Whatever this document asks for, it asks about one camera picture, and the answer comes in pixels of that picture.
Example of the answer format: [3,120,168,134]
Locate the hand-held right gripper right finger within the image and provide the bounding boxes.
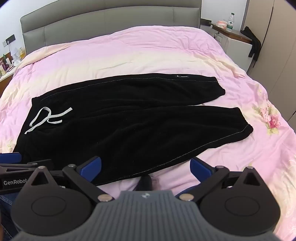
[179,157,265,202]

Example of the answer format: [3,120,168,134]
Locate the grey padded headboard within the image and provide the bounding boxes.
[20,0,202,56]

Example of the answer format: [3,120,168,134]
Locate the person's blue jeans leg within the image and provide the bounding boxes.
[0,192,20,241]

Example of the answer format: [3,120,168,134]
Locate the cluttered left bedside table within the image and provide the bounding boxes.
[0,47,25,77]

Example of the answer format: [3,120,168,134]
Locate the beige wardrobe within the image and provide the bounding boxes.
[245,0,296,122]

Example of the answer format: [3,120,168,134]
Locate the black pants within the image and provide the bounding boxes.
[14,73,254,186]

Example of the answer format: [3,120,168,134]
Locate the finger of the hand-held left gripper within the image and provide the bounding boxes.
[0,152,53,172]

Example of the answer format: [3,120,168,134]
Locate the pink floral blanket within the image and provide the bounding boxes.
[0,25,296,241]

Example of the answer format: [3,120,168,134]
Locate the dark wall switch panel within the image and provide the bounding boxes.
[2,34,16,46]

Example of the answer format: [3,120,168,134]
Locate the wooden bedside table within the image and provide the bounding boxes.
[0,68,15,98]

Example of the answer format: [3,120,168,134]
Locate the clear water bottle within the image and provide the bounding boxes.
[226,13,235,32]

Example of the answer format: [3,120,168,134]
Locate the white bedside table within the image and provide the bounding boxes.
[209,22,253,73]

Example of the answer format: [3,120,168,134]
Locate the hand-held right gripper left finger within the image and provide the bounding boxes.
[30,156,115,202]

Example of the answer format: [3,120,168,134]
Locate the black hanging cloth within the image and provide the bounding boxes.
[240,26,262,68]

